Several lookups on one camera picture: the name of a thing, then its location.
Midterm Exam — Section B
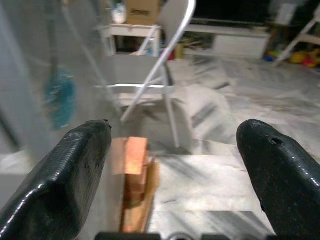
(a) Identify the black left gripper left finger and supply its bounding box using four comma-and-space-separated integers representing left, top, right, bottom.
0, 119, 113, 240

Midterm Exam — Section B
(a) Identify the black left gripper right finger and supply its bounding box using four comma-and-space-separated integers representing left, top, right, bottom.
236, 118, 320, 240

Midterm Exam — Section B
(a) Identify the grey fridge cabinet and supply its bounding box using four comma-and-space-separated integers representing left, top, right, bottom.
0, 0, 126, 233

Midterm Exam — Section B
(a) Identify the brown wooden plank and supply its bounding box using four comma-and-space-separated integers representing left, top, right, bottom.
119, 156, 161, 233

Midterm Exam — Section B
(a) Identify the yellow toy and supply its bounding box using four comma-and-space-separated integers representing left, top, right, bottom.
289, 49, 320, 68

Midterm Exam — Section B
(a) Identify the white metal folding chair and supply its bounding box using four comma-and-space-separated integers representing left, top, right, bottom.
93, 0, 197, 148

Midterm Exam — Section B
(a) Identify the white low TV cabinet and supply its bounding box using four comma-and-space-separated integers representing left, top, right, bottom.
186, 23, 272, 60

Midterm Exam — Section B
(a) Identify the white plastic chair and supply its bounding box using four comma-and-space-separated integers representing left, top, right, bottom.
272, 4, 320, 68

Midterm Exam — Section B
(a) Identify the small white table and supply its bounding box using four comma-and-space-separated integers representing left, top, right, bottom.
98, 23, 162, 57

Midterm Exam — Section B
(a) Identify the black television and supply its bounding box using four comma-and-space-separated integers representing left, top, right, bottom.
193, 0, 273, 25

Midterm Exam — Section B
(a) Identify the clear plastic bag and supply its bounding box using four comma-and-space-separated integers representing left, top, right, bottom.
109, 2, 127, 23

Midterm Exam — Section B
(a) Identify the brown cardboard box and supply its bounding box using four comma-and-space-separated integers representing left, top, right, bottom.
124, 0, 161, 26

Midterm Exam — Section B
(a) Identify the teal duster with grey handle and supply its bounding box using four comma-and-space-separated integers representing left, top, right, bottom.
43, 0, 77, 131

